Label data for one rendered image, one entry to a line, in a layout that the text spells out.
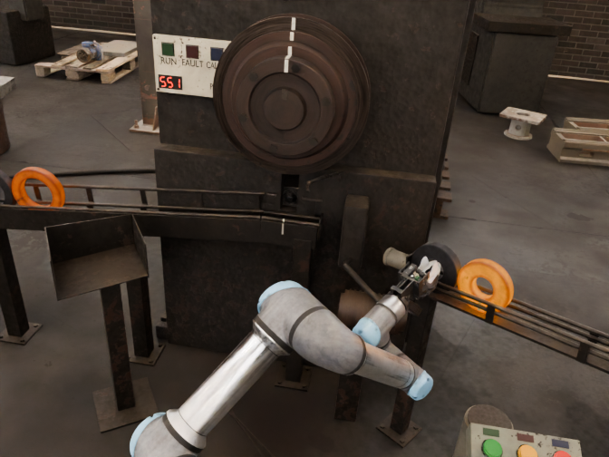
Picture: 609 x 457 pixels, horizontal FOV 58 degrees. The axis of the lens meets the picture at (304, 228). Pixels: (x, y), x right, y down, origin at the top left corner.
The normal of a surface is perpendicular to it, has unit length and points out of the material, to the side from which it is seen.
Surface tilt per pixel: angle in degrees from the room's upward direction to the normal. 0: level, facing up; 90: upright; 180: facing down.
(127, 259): 5
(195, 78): 90
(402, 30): 90
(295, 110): 90
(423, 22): 90
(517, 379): 0
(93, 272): 5
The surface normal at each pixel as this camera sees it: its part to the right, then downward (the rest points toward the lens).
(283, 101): -0.15, 0.47
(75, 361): 0.07, -0.87
